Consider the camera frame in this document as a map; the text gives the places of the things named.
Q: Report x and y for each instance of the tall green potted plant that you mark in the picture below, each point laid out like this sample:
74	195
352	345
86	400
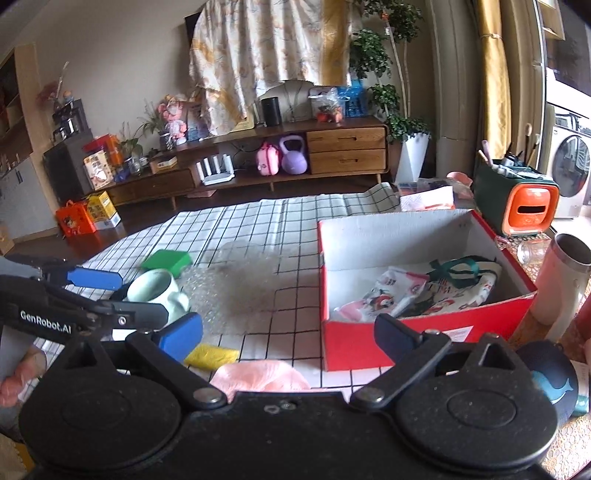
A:
379	51

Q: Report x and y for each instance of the orange gift box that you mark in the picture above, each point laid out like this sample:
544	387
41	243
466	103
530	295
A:
74	219

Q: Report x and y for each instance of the green orange storage box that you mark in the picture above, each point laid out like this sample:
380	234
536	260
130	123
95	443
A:
515	201

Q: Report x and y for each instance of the white wifi router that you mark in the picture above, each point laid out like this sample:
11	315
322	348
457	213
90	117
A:
215	170

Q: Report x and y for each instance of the purple kettlebell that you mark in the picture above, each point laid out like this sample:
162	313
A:
294	161

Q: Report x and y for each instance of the yellow curtain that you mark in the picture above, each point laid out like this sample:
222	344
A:
497	117

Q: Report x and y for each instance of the floral cloth over TV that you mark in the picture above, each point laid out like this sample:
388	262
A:
242	49

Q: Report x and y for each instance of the person left hand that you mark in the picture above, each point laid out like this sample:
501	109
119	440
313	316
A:
32	366

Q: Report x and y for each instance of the white steel tumbler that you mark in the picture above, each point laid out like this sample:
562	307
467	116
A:
561	282

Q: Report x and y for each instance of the pink small backpack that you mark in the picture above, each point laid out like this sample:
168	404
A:
268	159

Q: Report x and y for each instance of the yellow carton box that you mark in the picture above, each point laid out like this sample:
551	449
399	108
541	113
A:
102	211

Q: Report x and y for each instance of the black cylinder speaker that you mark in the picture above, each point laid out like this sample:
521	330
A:
271	111

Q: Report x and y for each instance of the white printed tote bag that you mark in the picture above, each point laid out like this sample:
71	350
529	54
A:
446	287

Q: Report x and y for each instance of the tissue paper pack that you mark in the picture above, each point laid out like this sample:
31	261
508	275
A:
437	199

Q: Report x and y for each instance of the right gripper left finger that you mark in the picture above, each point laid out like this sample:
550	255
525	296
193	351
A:
161	356

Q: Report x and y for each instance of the white checkered tablecloth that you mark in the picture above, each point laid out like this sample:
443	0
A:
294	338

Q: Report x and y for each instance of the pink mesh cloth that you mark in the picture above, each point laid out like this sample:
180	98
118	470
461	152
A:
259	376

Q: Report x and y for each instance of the mint green mug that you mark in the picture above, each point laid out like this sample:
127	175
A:
159	287

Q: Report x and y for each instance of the bubble wrap sheet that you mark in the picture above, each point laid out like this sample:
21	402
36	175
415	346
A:
239	287

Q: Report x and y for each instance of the red white cardboard box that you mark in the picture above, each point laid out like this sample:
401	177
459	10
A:
354	247

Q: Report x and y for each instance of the clear plastic compartment box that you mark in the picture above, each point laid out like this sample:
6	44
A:
421	186

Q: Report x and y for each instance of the green sponge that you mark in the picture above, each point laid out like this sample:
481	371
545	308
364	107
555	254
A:
172	261

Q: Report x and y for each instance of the wooden TV cabinet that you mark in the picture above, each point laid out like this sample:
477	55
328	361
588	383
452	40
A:
354	147

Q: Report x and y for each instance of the yellow sponge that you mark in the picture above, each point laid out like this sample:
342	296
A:
210	358

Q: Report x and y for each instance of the black mini fridge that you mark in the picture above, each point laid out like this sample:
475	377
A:
64	166

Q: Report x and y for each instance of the dark round whale pouch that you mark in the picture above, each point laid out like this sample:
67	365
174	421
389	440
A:
554	374

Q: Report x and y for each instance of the bag of fruit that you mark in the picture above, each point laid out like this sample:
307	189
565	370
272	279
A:
326	104

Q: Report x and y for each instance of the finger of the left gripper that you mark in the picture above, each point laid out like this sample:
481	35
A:
61	272
115	313

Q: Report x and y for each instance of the pink plush doll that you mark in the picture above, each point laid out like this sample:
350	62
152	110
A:
170	110

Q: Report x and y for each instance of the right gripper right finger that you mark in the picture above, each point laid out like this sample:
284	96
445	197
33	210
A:
415	356

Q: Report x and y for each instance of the washing machine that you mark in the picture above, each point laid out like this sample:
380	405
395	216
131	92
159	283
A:
565	158

